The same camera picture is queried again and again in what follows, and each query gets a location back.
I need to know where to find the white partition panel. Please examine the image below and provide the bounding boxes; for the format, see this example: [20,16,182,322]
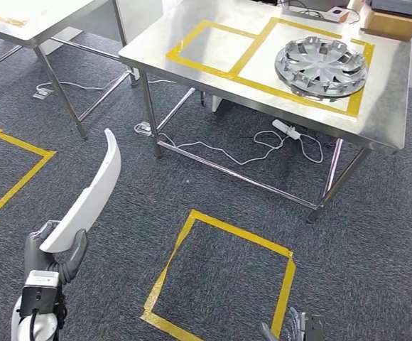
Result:
[39,0,165,56]

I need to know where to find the white curved plastic part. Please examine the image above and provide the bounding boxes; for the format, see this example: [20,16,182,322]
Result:
[39,128,122,255]

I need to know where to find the small white box device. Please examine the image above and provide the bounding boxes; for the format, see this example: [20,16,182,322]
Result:
[324,6,350,24]

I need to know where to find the wooden box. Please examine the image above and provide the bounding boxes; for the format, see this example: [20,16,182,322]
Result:
[361,9,412,43]

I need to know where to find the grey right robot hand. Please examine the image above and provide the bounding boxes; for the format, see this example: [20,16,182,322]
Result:
[261,306,302,341]

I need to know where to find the yellow workbench tape frame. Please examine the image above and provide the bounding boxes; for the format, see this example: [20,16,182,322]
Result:
[166,16,376,119]

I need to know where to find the silver wheel hubcap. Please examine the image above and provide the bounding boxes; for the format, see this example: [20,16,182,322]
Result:
[274,36,368,103]

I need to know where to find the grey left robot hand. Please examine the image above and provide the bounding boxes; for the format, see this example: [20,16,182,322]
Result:
[24,220,88,286]

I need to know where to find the black laptop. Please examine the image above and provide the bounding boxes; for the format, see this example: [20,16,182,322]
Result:
[369,0,412,21]

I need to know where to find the steel table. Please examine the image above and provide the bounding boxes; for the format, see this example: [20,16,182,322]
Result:
[0,0,139,142]

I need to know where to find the yellow table tape strip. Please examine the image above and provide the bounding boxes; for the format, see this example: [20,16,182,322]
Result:
[0,8,27,28]

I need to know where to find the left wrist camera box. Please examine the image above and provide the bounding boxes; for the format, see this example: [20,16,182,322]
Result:
[18,270,62,318]

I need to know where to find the white power strip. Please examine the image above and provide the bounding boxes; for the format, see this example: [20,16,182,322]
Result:
[272,119,302,141]

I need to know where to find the long white cable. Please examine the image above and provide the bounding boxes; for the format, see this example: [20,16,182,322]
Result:
[154,129,324,166]

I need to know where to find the steel workbench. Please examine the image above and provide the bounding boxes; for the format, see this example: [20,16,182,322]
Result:
[118,0,412,224]

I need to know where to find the yellow floor tape square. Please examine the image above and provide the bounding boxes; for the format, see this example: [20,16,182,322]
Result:
[140,209,296,341]
[0,129,57,229]

